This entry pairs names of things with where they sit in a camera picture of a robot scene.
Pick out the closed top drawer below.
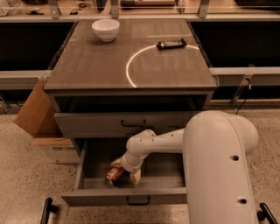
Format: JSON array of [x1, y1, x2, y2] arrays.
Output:
[[54, 111, 199, 138]]

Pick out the red coke can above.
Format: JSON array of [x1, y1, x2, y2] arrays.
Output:
[[106, 166, 125, 186]]

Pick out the grey drawer cabinet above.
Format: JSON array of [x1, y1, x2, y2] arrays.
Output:
[[43, 18, 219, 207]]

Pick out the cardboard box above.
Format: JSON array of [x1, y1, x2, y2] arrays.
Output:
[[14, 77, 80, 164]]

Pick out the open middle drawer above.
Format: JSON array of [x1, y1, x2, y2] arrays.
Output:
[[61, 138, 187, 207]]

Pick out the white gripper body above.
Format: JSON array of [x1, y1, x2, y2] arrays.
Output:
[[121, 151, 144, 173]]

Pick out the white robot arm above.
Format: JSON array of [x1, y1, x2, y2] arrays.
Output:
[[111, 110, 258, 224]]

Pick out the white ceramic bowl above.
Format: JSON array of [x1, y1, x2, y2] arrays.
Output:
[[92, 19, 120, 42]]

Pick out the black left base handle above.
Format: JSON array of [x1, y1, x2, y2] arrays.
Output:
[[40, 198, 59, 224]]

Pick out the black power cable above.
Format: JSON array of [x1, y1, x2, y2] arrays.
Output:
[[234, 99, 248, 116]]

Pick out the black base handle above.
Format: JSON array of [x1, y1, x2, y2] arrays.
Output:
[[40, 198, 59, 224], [257, 202, 278, 224]]

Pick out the black right base handle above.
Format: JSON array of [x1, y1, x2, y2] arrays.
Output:
[[257, 202, 278, 224]]

